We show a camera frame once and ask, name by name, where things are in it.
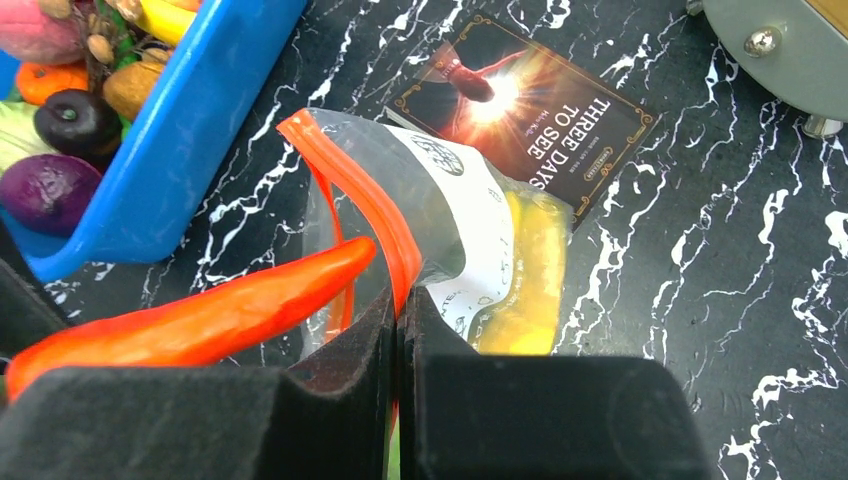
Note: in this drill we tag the purple toy onion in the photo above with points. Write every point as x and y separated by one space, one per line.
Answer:
49 193

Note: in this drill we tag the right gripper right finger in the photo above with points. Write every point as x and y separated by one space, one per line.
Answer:
466 415

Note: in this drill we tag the orange toy tangerine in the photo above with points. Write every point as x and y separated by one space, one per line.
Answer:
36 82

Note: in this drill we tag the blue plastic bin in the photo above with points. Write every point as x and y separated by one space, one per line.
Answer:
176 144

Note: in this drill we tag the orange brown toy potato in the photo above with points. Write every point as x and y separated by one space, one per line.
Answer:
127 89

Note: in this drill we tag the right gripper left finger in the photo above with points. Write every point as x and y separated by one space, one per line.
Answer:
325 417

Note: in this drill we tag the dark paperback book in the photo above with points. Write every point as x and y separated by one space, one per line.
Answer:
535 115

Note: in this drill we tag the round three-drawer cabinet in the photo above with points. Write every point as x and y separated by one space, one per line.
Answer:
796 50

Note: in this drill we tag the clear zip top bag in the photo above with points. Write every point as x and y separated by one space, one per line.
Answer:
436 210

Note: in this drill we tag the single yellow toy banana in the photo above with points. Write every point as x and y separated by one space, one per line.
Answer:
164 21

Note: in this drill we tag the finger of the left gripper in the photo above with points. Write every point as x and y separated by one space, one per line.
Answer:
28 312

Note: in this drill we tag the brown toy longan bunch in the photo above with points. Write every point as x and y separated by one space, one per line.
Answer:
102 32

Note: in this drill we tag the dark toy mangosteen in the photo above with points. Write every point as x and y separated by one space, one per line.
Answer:
78 123

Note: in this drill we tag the green toy cabbage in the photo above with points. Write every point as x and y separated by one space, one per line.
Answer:
19 138

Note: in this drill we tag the yellow toy banana bunch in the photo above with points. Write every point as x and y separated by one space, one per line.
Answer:
526 321

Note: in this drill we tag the red toy chili pepper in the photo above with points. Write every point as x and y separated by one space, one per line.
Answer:
204 328

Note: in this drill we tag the pink toy peach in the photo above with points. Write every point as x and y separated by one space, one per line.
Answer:
29 35

